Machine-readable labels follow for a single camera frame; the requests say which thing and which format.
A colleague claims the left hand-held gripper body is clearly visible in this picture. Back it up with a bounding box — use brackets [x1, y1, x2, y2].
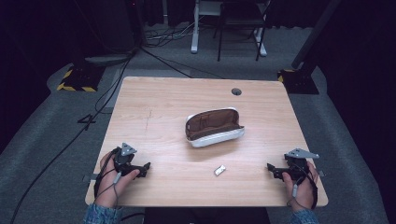
[113, 142, 145, 176]

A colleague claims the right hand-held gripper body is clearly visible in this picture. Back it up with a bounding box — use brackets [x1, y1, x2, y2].
[279, 147, 320, 182]

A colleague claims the person's right hand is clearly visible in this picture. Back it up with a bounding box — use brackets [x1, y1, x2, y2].
[281, 161, 319, 213]

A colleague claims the person's left hand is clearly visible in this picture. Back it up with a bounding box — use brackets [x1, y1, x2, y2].
[94, 150, 141, 209]

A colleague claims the small silver wrapped item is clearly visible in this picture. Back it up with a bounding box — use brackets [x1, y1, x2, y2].
[213, 164, 227, 177]

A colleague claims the white pencil case brown lining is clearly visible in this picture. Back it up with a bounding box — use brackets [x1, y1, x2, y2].
[184, 106, 246, 148]

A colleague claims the black yellow striped stand base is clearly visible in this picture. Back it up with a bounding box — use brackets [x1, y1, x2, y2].
[56, 63, 106, 93]
[276, 67, 320, 95]

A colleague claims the dark slanted metal stand pole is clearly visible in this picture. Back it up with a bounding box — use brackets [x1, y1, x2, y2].
[290, 0, 344, 70]

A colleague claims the black chair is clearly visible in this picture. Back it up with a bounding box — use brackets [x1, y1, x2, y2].
[212, 0, 273, 63]

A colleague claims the left hand-held gripper cable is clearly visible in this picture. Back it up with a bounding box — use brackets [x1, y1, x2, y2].
[92, 147, 123, 207]

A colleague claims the hand-held gripper cable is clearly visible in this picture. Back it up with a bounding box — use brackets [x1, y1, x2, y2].
[92, 147, 123, 207]
[286, 161, 319, 211]

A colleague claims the right hand-held gripper cable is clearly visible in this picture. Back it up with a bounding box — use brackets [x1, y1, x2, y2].
[286, 161, 319, 211]

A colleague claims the long black floor cable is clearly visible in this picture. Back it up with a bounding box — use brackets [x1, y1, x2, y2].
[8, 46, 139, 224]

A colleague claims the bundle of floor cables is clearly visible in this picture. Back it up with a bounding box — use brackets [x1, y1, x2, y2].
[143, 21, 201, 49]

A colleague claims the white desk frame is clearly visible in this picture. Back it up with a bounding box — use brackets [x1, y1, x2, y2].
[190, 0, 268, 58]

